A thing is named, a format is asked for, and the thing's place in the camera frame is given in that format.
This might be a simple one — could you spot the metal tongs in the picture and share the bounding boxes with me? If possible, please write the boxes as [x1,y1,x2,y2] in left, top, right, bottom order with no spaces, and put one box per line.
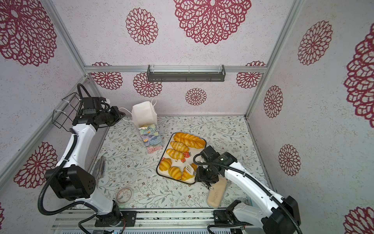
[92,156,106,187]

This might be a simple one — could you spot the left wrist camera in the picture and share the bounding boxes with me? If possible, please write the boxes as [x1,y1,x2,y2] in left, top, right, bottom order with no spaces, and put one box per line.
[81,97,103,115]

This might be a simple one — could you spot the beige oblong bread loaf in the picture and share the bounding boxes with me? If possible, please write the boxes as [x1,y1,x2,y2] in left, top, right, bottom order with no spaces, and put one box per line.
[207,176,228,209]

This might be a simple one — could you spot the floral paper bag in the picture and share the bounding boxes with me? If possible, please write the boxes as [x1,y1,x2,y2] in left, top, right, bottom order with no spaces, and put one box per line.
[119,98,163,154]

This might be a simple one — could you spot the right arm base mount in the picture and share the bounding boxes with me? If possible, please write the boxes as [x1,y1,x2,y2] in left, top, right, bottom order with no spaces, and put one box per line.
[213,210,250,226]

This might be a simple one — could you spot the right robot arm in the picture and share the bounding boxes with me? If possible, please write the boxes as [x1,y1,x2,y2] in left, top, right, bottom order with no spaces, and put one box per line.
[193,148,302,234]

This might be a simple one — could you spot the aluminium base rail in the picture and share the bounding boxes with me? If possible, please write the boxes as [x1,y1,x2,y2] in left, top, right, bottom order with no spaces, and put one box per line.
[51,207,297,234]

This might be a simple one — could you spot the clear tape roll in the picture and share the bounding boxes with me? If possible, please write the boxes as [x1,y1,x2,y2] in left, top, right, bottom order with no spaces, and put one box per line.
[116,187,133,204]

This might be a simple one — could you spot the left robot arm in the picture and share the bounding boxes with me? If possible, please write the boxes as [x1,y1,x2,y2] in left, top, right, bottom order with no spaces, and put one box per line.
[38,106,125,226]

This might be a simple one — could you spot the striped bread roll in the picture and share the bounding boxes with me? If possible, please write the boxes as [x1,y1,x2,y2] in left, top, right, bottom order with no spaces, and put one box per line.
[170,141,190,153]
[166,149,185,160]

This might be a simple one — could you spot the black rimmed white tray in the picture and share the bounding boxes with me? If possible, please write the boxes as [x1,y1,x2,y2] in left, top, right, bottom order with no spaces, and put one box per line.
[156,132,206,185]

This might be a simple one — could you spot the small croissant lower left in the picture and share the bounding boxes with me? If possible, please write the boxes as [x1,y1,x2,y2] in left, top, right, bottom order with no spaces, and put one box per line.
[159,158,172,171]

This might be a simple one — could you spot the black wire wall basket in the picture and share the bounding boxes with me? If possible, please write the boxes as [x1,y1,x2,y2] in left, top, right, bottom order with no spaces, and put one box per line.
[51,92,81,132]

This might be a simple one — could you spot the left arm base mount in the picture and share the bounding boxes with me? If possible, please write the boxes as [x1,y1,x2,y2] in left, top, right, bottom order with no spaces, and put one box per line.
[94,211,137,227]

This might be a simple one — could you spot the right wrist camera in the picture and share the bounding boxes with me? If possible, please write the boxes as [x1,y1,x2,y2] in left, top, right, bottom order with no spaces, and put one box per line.
[201,146,220,162]

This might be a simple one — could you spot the white slotted spatula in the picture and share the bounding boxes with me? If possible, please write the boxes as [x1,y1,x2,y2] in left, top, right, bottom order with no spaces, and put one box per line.
[185,164,195,176]

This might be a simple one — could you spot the long twisted bread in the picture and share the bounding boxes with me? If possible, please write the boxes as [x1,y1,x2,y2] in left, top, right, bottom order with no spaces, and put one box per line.
[173,132,206,149]

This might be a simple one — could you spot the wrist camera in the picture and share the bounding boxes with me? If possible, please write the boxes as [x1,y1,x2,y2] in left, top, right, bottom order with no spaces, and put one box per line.
[81,97,103,115]
[201,146,220,162]

